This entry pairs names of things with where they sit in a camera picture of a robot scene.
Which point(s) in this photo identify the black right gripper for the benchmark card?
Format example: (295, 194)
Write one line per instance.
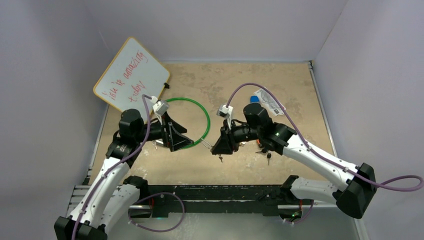
(227, 144)

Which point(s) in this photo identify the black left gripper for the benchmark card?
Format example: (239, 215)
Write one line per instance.
(172, 136)

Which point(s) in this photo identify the brass padlock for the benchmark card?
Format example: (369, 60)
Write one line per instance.
(205, 143)

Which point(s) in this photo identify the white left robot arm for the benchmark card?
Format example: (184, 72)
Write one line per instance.
(111, 194)

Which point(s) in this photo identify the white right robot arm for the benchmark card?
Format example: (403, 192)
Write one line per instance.
(346, 184)

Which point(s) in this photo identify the black-headed keys bunch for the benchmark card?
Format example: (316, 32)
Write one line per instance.
(266, 153)

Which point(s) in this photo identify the blue whiteboard eraser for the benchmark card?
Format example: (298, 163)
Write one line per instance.
(254, 99)

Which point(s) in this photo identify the white printed card package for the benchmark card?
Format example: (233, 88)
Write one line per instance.
(266, 100)

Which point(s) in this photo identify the green cable lock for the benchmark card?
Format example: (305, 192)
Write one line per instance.
(196, 116)

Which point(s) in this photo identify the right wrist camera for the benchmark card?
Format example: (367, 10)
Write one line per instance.
(225, 112)

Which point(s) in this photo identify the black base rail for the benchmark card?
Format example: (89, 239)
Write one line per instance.
(269, 200)

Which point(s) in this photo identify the whiteboard with orange frame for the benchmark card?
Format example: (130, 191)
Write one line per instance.
(133, 72)

